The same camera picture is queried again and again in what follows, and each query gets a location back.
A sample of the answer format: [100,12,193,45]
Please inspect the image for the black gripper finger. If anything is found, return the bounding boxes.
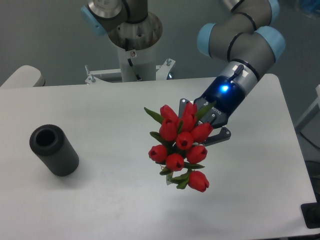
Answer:
[178,98,194,119]
[201,127,231,146]

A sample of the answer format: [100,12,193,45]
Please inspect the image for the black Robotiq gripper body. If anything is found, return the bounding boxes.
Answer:
[194,75,245,127]

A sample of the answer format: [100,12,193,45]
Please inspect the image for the red tulip bouquet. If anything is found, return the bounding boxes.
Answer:
[144,102,214,193]

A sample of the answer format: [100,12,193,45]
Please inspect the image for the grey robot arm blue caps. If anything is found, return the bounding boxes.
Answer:
[81,0,286,146]

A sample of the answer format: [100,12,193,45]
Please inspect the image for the white furniture at right edge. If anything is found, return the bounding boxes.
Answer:
[294,85,320,131]

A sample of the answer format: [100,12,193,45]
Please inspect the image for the black device at table edge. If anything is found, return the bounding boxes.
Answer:
[300,202,320,229]

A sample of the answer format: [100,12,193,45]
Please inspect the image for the black ribbed cylindrical vase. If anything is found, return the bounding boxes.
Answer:
[29,124,79,177]

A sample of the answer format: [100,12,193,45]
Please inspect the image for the beige chair backrest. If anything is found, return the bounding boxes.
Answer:
[0,65,46,90]

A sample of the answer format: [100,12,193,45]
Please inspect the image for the white metal base frame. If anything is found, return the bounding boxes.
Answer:
[85,58,176,85]

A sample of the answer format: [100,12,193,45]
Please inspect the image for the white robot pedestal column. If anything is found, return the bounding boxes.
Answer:
[108,12,163,73]

